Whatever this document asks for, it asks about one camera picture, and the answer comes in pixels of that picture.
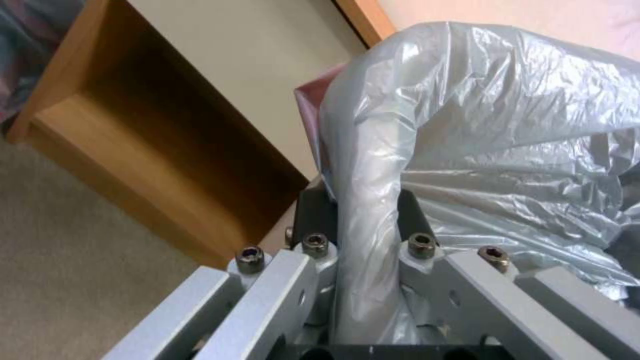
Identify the pink trash can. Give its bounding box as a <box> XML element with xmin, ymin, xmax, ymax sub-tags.
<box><xmin>294</xmin><ymin>62</ymin><xmax>351</xmax><ymax>181</ymax></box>

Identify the translucent grey garbage bag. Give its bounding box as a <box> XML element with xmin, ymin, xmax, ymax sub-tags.
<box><xmin>318</xmin><ymin>20</ymin><xmax>640</xmax><ymax>348</ymax></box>

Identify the wooden bedside cabinet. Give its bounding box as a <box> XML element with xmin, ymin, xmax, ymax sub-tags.
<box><xmin>6</xmin><ymin>0</ymin><xmax>312</xmax><ymax>271</ymax></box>

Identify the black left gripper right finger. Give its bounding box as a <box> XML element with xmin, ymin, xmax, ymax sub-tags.
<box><xmin>397</xmin><ymin>189</ymin><xmax>640</xmax><ymax>360</ymax></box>

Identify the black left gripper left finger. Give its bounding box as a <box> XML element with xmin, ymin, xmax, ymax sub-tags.
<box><xmin>102</xmin><ymin>186</ymin><xmax>342</xmax><ymax>360</ymax></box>

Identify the wooden door frame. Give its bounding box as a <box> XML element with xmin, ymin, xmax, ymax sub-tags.
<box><xmin>331</xmin><ymin>0</ymin><xmax>399</xmax><ymax>50</ymax></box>

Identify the patterned bed cover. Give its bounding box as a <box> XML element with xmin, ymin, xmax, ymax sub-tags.
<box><xmin>0</xmin><ymin>0</ymin><xmax>94</xmax><ymax>127</ymax></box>

